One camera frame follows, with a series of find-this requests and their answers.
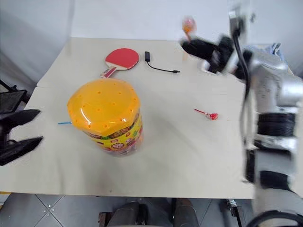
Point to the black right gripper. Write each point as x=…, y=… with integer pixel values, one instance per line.
x=221, y=55

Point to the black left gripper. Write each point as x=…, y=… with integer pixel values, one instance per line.
x=3, y=136

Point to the orange lollipop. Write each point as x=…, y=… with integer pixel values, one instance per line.
x=188, y=25

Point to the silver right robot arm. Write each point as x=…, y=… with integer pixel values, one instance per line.
x=272, y=78

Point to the lollipop jar with yellow lid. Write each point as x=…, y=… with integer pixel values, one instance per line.
x=106, y=111

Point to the black metal stand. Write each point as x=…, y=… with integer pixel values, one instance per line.
x=10, y=100

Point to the red lollipop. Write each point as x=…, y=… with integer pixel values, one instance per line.
x=213, y=116

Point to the blue white cloth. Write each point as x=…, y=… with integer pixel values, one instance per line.
x=275, y=48

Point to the red table tennis paddle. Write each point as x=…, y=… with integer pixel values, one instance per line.
x=122, y=59

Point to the dark rounded shape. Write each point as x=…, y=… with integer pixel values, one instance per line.
x=184, y=212
x=126, y=214

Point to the black metal bracket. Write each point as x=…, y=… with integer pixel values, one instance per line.
x=233, y=208

